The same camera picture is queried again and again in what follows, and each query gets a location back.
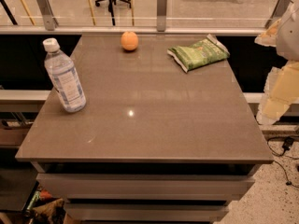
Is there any orange fruit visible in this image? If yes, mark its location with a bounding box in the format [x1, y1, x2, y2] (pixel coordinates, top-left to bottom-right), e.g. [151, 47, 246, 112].
[121, 32, 138, 51]

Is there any grey drawer cabinet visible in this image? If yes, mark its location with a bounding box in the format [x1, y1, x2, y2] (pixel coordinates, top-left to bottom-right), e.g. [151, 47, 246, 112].
[36, 173, 254, 223]

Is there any right metal railing post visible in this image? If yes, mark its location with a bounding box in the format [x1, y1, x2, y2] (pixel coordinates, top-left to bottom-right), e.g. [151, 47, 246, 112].
[265, 0, 291, 28]

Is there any middle metal railing post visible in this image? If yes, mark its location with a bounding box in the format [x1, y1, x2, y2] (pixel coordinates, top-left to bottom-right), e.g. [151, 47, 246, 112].
[157, 0, 167, 32]

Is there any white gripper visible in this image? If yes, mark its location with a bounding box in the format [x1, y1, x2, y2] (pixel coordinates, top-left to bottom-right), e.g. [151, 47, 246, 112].
[254, 1, 299, 125]

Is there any brown paper bag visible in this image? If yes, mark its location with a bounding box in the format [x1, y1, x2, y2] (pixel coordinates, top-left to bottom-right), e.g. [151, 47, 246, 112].
[33, 198, 64, 224]

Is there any green jalapeno chip bag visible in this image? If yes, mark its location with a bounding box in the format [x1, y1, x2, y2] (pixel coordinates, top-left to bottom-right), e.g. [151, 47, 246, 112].
[167, 35, 230, 73]

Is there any clear blue-label plastic bottle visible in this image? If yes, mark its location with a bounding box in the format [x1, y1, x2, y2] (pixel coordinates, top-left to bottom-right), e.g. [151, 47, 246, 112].
[43, 38, 86, 113]

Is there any metal railing post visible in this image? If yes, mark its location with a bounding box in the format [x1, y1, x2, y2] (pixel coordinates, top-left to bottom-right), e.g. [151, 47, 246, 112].
[265, 0, 291, 28]
[157, 0, 167, 32]
[36, 0, 58, 31]

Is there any black power cable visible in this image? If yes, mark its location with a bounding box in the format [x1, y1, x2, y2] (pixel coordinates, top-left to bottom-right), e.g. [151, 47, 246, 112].
[266, 135, 299, 189]

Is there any left metal railing post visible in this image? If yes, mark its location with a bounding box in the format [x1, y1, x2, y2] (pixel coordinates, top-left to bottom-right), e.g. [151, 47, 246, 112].
[36, 0, 58, 31]

